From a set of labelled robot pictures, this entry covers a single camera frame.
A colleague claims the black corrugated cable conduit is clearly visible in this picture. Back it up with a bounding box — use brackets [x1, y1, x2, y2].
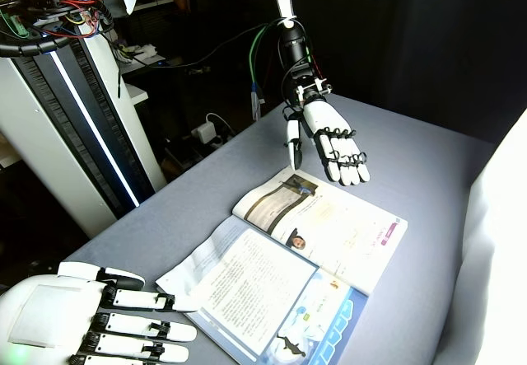
[0, 0, 115, 58]

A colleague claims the white backdrop sheet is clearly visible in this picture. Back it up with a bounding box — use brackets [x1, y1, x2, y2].
[431, 107, 527, 365]

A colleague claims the blue and white cable connector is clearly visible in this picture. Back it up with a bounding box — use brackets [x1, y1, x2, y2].
[250, 79, 266, 123]

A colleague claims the white power adapter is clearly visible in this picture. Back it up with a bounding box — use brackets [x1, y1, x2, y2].
[195, 120, 222, 144]

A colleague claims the white robot body column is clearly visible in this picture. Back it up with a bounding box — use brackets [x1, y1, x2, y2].
[0, 30, 168, 239]

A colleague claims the green cable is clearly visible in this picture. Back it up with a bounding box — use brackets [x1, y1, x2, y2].
[249, 25, 269, 90]

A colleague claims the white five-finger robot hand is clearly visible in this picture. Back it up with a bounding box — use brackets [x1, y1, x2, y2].
[0, 261, 198, 365]
[282, 98, 371, 187]

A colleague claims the grey table cloth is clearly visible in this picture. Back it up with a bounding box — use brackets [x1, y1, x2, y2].
[61, 92, 497, 365]

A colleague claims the long black cable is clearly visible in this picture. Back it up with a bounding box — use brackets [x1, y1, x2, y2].
[122, 22, 281, 70]

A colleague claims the black backdrop curtain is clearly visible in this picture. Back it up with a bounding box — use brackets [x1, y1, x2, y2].
[287, 0, 527, 146]

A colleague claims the open illustrated book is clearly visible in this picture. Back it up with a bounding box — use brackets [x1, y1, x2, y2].
[155, 166, 409, 365]

